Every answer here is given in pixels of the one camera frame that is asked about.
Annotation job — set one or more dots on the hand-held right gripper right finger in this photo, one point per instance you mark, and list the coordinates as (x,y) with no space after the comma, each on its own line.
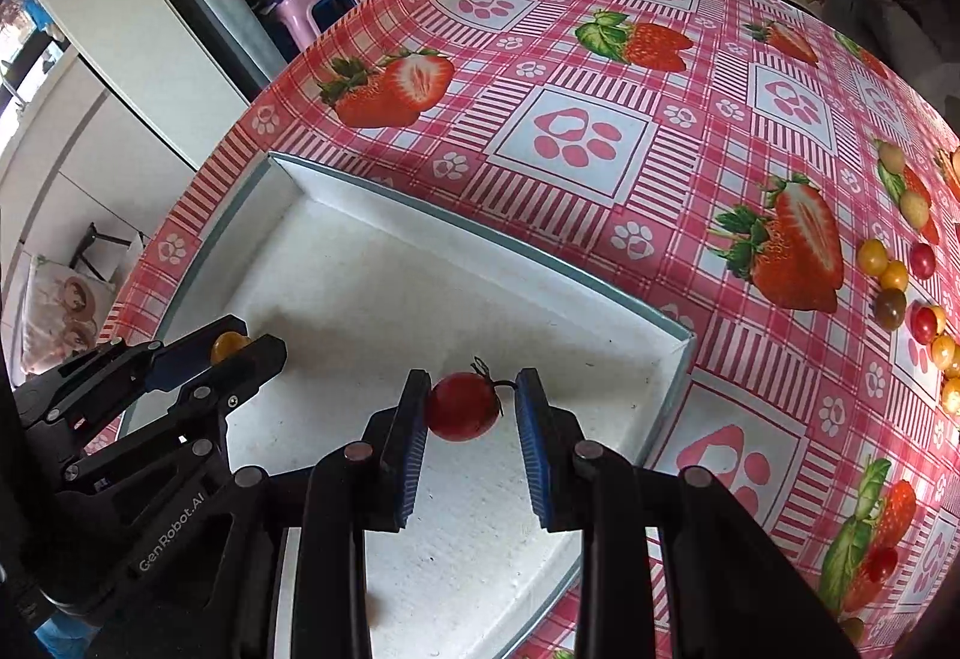
(534,460)

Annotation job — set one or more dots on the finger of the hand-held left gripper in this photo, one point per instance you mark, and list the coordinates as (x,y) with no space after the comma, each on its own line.
(180,357)
(247,366)

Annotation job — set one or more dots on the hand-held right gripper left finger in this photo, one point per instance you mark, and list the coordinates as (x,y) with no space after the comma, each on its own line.
(411,456)

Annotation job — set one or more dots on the yellow cherry tomato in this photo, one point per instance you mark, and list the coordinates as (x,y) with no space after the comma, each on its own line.
(227,345)

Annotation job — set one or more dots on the red cherry tomato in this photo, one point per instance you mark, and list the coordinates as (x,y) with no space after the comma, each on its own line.
(881,563)
(461,408)

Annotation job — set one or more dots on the white shallow tray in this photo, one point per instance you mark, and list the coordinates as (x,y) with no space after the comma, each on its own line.
(420,299)

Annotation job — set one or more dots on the brown cherry tomato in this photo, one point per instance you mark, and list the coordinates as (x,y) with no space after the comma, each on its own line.
(891,309)

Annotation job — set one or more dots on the tan longan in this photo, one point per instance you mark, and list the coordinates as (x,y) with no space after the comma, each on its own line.
(891,158)
(915,209)

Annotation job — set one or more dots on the printed cushion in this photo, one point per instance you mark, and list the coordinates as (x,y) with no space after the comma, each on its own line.
(64,314)

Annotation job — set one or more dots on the black folding rack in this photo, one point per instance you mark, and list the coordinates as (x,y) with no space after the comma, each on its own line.
(101,239)

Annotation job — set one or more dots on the strawberry print tablecloth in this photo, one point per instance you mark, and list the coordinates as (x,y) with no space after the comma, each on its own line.
(570,134)

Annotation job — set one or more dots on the white cabinet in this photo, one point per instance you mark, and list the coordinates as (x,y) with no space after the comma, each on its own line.
(135,29)

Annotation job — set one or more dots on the purple plastic stool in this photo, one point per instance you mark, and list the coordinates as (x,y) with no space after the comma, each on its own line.
(300,8)

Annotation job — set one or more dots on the row of small tomatoes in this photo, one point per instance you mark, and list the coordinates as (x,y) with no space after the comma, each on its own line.
(872,255)

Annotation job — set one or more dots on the bag of small oranges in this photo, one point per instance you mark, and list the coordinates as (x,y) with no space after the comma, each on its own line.
(951,167)

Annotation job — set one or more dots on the pale sofa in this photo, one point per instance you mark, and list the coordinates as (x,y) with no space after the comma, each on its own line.
(900,21)

